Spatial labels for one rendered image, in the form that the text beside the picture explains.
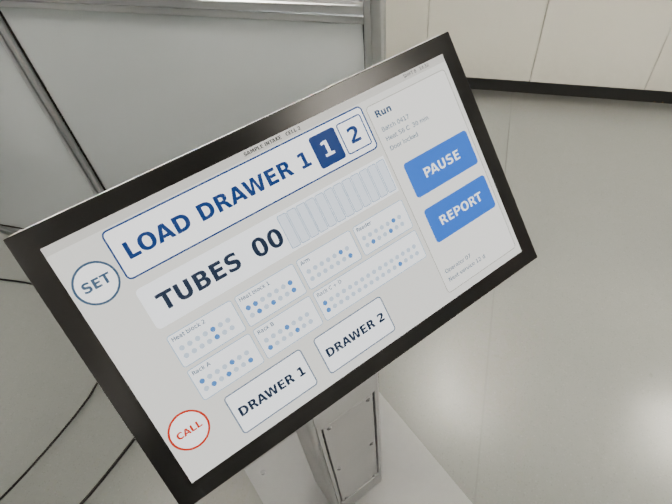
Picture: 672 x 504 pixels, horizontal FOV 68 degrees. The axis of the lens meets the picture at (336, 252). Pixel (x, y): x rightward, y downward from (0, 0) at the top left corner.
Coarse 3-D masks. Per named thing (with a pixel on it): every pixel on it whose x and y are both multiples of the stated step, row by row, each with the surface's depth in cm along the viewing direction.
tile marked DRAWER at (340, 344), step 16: (368, 304) 57; (384, 304) 58; (352, 320) 56; (368, 320) 57; (384, 320) 58; (320, 336) 55; (336, 336) 56; (352, 336) 56; (368, 336) 57; (384, 336) 58; (320, 352) 55; (336, 352) 56; (352, 352) 57; (336, 368) 56
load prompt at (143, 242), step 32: (320, 128) 54; (352, 128) 55; (256, 160) 51; (288, 160) 53; (320, 160) 54; (352, 160) 55; (192, 192) 49; (224, 192) 50; (256, 192) 51; (288, 192) 53; (128, 224) 47; (160, 224) 48; (192, 224) 49; (224, 224) 50; (128, 256) 47; (160, 256) 48
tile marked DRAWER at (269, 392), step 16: (272, 368) 53; (288, 368) 54; (304, 368) 54; (256, 384) 52; (272, 384) 53; (288, 384) 54; (304, 384) 54; (224, 400) 51; (240, 400) 52; (256, 400) 52; (272, 400) 53; (288, 400) 54; (240, 416) 52; (256, 416) 52
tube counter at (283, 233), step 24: (360, 168) 56; (384, 168) 57; (336, 192) 55; (360, 192) 56; (384, 192) 57; (288, 216) 53; (312, 216) 54; (336, 216) 55; (264, 240) 52; (288, 240) 53; (312, 240) 54; (264, 264) 52
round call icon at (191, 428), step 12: (192, 408) 50; (168, 420) 49; (180, 420) 49; (192, 420) 50; (204, 420) 50; (168, 432) 49; (180, 432) 50; (192, 432) 50; (204, 432) 50; (216, 432) 51; (180, 444) 50; (192, 444) 50; (204, 444) 50; (180, 456) 50
